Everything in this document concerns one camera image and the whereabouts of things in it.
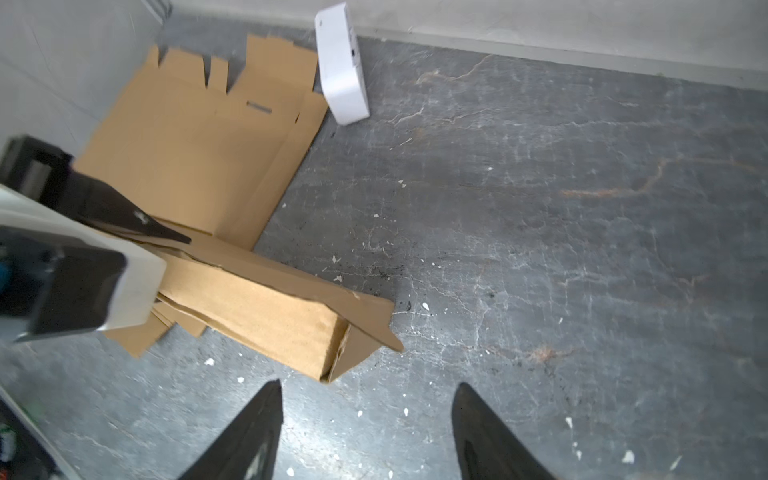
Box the cardboard box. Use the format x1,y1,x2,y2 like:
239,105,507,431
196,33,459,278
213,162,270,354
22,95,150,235
105,229,404,383

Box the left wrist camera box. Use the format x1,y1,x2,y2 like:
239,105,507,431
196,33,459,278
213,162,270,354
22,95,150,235
1,187,166,342

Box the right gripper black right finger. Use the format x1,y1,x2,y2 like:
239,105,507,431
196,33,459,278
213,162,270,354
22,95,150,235
451,382,555,480

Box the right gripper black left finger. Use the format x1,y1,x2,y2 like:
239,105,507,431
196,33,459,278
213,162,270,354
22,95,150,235
178,380,283,480

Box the white digital clock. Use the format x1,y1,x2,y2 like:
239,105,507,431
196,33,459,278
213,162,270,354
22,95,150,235
315,2,370,126

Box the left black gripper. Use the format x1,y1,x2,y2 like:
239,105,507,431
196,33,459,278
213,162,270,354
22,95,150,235
1,135,191,244

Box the lower flat cardboard sheet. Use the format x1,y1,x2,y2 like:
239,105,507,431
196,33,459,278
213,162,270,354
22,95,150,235
74,36,328,250

